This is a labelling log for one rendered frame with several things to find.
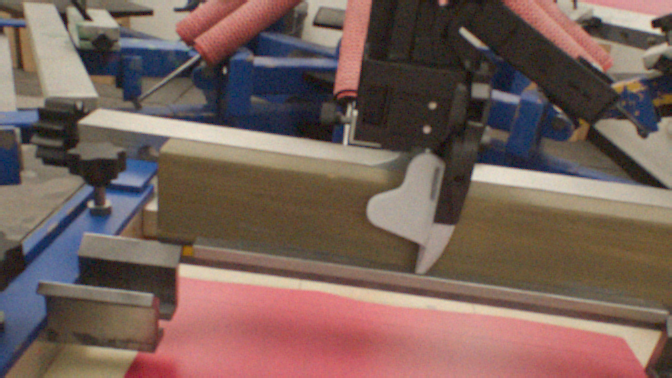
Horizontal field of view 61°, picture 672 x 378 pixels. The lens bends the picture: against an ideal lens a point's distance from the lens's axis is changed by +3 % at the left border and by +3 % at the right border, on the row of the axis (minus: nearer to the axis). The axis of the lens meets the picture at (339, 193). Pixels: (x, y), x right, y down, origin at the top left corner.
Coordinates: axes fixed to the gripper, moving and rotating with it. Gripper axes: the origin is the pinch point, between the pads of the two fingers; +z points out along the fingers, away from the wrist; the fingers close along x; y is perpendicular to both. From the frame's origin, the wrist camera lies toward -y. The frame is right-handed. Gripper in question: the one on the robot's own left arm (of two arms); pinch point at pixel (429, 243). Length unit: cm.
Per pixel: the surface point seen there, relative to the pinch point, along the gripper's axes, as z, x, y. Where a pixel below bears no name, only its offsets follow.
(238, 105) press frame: 9, -57, 25
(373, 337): 9.8, -0.1, 2.7
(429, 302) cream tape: 9.8, -6.2, -2.8
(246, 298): 9.7, -3.1, 14.0
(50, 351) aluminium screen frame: 8.4, 7.0, 25.6
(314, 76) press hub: 5, -66, 13
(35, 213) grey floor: 105, -169, 126
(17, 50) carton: 92, -364, 236
